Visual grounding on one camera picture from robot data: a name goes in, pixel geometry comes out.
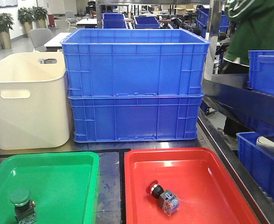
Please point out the red mushroom push button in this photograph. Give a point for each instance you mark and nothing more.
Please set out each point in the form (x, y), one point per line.
(167, 200)

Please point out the green mushroom push button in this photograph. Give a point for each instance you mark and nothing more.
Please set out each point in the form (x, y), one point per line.
(24, 206)

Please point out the lower blue stacked crate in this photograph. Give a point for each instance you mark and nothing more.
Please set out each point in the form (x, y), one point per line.
(135, 118)

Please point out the blue stacked crate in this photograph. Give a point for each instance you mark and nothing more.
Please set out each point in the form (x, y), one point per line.
(128, 62)
(135, 118)

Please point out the upper blue stacked crate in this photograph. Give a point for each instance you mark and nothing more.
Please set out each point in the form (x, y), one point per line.
(128, 62)

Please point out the green plastic tray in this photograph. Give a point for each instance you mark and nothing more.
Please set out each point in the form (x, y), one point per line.
(64, 186)

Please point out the red plastic tray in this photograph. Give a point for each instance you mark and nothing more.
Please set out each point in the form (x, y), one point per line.
(207, 192)

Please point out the cream plastic basket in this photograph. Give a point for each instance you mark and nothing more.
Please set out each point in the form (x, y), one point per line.
(34, 108)

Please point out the grey office chair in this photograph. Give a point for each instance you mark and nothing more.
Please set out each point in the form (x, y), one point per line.
(39, 37)

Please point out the steel shelving rack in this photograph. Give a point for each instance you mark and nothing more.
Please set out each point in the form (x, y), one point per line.
(216, 6)

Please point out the blue bin right side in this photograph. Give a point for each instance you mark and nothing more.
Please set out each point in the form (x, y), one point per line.
(261, 71)

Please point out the person in green sweater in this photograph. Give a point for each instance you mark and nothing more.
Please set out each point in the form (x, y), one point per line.
(254, 20)

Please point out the potted plant left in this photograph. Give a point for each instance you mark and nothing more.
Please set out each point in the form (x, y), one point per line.
(6, 24)

